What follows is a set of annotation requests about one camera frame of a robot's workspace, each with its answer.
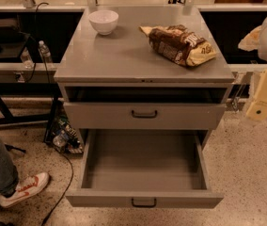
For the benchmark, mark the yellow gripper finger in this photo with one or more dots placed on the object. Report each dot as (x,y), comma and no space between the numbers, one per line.
(251,41)

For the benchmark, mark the grey drawer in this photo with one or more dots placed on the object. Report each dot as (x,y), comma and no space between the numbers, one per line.
(143,169)
(144,116)

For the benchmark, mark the grey drawer cabinet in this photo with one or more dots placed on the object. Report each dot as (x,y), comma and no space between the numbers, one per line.
(122,67)

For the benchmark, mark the grey top drawer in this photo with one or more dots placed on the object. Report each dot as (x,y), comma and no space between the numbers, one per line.
(144,116)

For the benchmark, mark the brown yellow snack bag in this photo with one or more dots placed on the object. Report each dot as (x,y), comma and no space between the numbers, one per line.
(180,45)

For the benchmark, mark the white bowl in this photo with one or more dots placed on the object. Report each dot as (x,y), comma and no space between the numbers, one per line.
(103,21)

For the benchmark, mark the clear water bottle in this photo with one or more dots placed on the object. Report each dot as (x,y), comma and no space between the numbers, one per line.
(45,53)

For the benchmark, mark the colourful snack packages pile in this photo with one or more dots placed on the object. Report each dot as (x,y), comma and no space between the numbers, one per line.
(65,138)

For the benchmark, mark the black metal stand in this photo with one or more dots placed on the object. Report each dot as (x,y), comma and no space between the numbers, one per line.
(50,91)

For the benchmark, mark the white red sneaker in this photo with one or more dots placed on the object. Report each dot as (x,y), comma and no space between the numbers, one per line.
(29,187)

